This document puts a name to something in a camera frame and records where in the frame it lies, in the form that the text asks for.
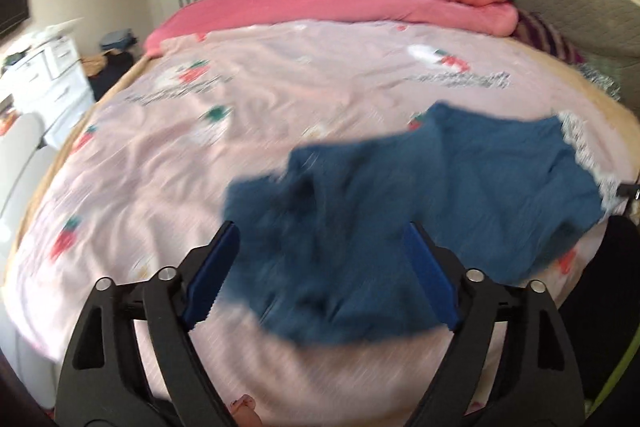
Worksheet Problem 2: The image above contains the pink folded blanket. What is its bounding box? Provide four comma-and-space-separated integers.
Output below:
144, 0, 518, 57

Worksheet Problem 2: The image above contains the pink strawberry print quilt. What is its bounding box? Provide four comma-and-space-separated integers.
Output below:
2, 20, 639, 426

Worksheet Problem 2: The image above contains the striped purple pillow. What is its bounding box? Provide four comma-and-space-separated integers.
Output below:
511, 10, 585, 65

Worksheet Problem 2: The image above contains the white drawer dresser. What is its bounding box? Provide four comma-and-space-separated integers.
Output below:
1, 18, 96, 150

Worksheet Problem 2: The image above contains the blue denim pants lace trim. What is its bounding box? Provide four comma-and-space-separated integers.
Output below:
222, 103, 620, 345

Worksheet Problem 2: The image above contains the folded blue clothes stack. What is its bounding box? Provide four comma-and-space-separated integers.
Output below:
99, 28, 138, 52

